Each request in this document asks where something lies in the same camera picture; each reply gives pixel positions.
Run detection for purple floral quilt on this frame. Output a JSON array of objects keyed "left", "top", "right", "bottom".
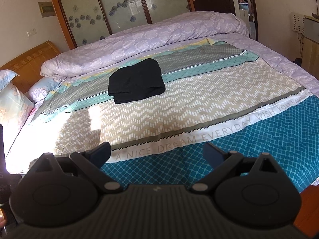
[{"left": 40, "top": 11, "right": 250, "bottom": 78}]

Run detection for wooden wardrobe with glass doors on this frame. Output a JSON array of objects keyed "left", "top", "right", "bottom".
[{"left": 47, "top": 0, "right": 196, "bottom": 50}]

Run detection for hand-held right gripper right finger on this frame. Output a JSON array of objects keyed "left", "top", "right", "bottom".
[{"left": 192, "top": 142, "right": 285, "bottom": 193}]

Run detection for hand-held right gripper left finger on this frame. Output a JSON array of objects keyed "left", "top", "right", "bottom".
[{"left": 32, "top": 141, "right": 123, "bottom": 194}]

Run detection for black pants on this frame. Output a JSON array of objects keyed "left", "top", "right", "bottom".
[{"left": 108, "top": 58, "right": 166, "bottom": 104}]

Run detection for wall electrical panel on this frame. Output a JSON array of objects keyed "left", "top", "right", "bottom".
[{"left": 38, "top": 1, "right": 57, "bottom": 18}]

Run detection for white radiator cover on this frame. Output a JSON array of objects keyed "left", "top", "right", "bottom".
[{"left": 290, "top": 12, "right": 306, "bottom": 34}]

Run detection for light wooden cabinet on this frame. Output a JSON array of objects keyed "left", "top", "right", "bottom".
[{"left": 300, "top": 36, "right": 319, "bottom": 68}]

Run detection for bed with striped sheet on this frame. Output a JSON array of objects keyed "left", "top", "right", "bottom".
[{"left": 5, "top": 38, "right": 319, "bottom": 192}]

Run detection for purple and blue pillow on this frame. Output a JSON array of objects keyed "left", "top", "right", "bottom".
[{"left": 26, "top": 76, "right": 66, "bottom": 103}]

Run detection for pastel floral pillow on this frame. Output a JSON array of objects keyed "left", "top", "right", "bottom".
[{"left": 0, "top": 70, "right": 35, "bottom": 131}]

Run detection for grey box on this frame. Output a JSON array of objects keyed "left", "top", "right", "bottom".
[{"left": 303, "top": 15, "right": 319, "bottom": 39}]

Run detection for wooden headboard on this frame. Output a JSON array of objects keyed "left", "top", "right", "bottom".
[{"left": 0, "top": 40, "right": 61, "bottom": 94}]

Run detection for purple bed pad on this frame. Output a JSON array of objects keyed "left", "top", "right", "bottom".
[{"left": 233, "top": 33, "right": 319, "bottom": 94}]

